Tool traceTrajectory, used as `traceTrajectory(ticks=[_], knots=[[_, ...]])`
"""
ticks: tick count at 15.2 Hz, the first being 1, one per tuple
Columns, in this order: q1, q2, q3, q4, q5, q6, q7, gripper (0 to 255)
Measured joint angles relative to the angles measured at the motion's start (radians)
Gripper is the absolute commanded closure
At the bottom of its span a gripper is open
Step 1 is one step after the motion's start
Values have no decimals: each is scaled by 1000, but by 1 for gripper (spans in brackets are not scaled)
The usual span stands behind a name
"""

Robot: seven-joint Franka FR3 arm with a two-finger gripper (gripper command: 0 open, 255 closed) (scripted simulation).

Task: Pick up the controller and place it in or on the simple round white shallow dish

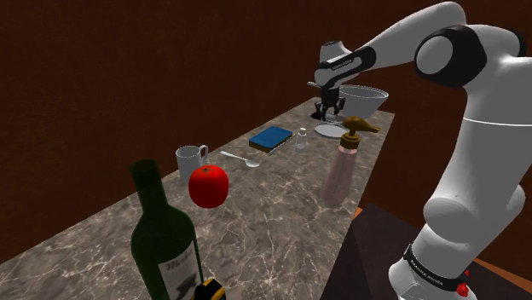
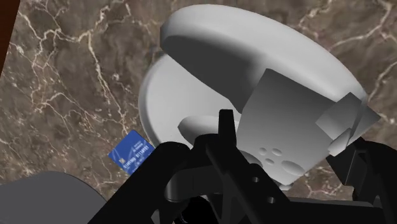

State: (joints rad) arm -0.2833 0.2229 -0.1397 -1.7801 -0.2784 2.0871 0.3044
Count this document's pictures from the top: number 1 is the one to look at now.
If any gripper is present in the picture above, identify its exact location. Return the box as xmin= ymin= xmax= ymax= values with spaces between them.
xmin=313 ymin=85 xmax=347 ymax=120

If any white plate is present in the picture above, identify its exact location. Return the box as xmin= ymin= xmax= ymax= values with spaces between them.
xmin=314 ymin=123 xmax=350 ymax=139

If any large white bowl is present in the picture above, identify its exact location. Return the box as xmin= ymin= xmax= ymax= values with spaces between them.
xmin=337 ymin=84 xmax=390 ymax=119

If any clear salt shaker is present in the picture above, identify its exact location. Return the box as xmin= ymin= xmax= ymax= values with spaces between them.
xmin=294 ymin=127 xmax=308 ymax=153

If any silver knife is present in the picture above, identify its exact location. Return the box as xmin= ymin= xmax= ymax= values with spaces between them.
xmin=268 ymin=135 xmax=297 ymax=157

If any pink soap dispenser bottle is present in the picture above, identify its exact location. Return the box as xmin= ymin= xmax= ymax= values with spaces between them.
xmin=323 ymin=116 xmax=381 ymax=208

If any blue and yellow sponge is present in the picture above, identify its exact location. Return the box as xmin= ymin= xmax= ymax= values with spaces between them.
xmin=248 ymin=125 xmax=294 ymax=154

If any silver spoon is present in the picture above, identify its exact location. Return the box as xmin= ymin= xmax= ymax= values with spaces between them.
xmin=219 ymin=150 xmax=260 ymax=169

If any red tomato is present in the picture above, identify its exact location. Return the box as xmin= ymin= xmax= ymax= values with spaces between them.
xmin=188 ymin=164 xmax=230 ymax=209

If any white mug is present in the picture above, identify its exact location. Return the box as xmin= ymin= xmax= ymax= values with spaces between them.
xmin=175 ymin=144 xmax=209 ymax=182

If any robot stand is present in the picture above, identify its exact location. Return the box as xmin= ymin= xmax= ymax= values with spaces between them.
xmin=319 ymin=202 xmax=532 ymax=300

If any dark green wine bottle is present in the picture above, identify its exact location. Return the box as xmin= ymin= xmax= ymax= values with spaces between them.
xmin=129 ymin=159 xmax=205 ymax=300

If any yellow and black tape measure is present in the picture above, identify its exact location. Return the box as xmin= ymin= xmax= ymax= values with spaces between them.
xmin=193 ymin=278 xmax=228 ymax=300

